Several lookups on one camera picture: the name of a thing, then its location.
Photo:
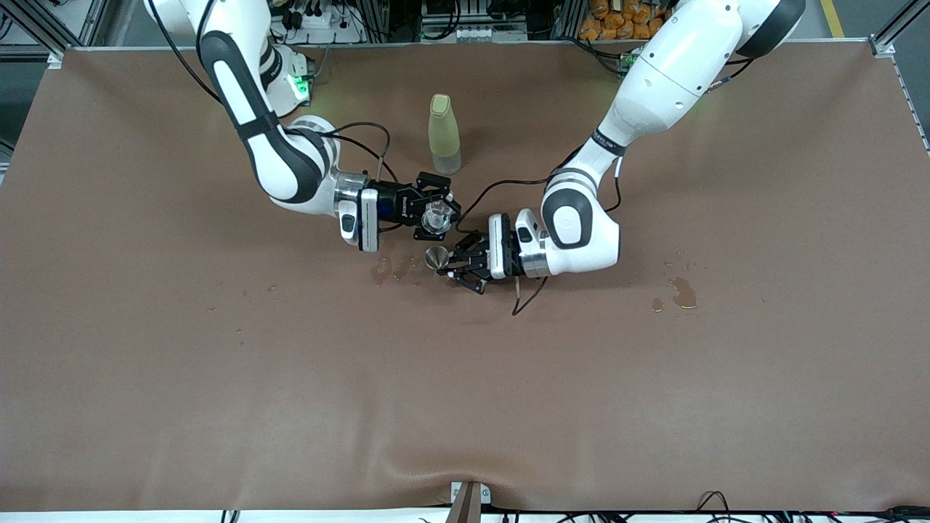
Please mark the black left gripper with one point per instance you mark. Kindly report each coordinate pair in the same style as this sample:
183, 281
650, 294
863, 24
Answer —
477, 259

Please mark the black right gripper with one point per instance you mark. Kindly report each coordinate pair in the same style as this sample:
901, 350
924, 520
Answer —
397, 206

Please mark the clear glass cup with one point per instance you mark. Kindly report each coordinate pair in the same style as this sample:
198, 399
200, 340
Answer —
437, 216

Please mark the steel double jigger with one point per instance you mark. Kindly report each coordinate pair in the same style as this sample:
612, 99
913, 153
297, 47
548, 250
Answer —
437, 257

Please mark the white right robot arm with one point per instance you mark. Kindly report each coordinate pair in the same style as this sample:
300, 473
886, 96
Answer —
287, 163

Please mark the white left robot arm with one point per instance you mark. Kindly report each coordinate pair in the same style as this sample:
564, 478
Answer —
676, 65

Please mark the yellow-green frosted bottle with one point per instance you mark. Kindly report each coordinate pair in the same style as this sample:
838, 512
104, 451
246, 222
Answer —
444, 134

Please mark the brown table mat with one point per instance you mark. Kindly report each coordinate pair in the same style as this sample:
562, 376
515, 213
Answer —
465, 399

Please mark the white connector block row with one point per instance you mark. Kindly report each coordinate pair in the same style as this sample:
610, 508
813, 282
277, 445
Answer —
476, 33

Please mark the white power strip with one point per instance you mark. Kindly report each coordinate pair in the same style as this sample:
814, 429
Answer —
320, 20

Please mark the orange snack bag pile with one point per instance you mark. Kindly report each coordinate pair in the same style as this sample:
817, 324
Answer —
614, 22

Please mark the grey bracket with post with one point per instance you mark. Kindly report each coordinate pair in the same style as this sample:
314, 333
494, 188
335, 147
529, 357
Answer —
465, 508

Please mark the aluminium frame profile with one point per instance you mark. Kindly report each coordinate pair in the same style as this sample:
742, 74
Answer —
901, 18
56, 58

